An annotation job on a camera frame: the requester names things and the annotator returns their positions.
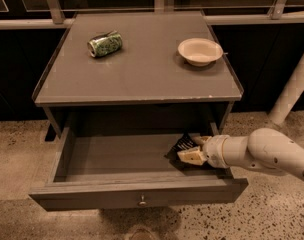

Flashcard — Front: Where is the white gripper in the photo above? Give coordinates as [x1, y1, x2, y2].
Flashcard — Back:
[178, 135, 228, 168]

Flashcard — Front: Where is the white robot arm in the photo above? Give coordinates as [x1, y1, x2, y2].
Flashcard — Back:
[177, 128, 304, 182]

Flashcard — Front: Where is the round metal drawer knob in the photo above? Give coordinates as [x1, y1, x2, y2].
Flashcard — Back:
[138, 194, 147, 207]

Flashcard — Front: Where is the open grey top drawer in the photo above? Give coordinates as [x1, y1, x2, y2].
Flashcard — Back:
[29, 125, 248, 211]

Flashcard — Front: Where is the grey wooden nightstand cabinet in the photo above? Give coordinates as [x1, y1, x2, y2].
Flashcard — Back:
[33, 11, 243, 133]

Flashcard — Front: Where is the white paper bowl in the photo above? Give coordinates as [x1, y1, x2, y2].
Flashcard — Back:
[178, 38, 223, 67]

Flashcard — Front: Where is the crushed green soda can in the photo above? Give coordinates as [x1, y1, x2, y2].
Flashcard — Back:
[87, 31, 123, 58]

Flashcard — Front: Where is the white cylindrical post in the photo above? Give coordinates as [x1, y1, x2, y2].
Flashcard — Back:
[268, 53, 304, 125]

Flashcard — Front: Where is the metal railing frame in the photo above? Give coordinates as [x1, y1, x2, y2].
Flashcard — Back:
[0, 0, 304, 29]

